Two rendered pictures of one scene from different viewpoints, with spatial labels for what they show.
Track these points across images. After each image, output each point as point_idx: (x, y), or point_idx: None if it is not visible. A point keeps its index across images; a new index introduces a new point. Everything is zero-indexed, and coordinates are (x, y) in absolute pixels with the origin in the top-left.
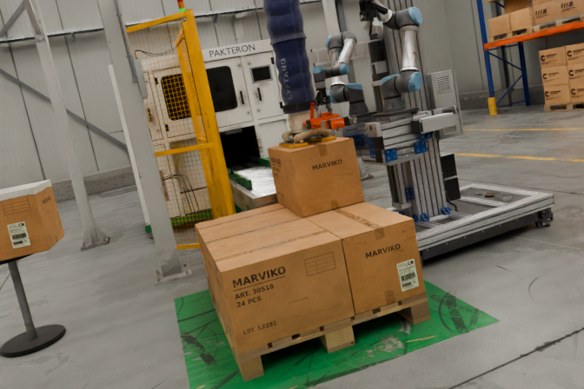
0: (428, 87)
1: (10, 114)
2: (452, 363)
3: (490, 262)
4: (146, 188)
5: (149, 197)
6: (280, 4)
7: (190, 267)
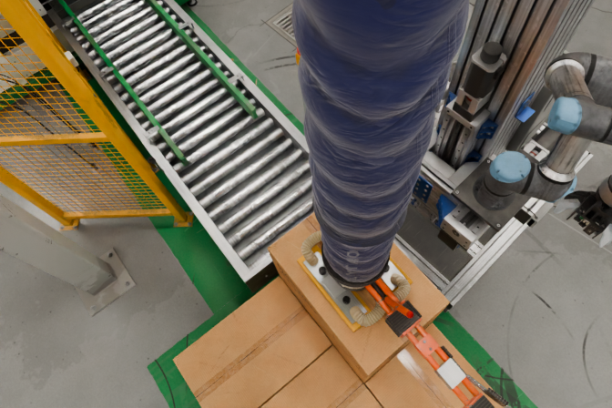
0: (534, 100)
1: None
2: None
3: (527, 284)
4: (22, 253)
5: (34, 257)
6: (383, 209)
7: (120, 256)
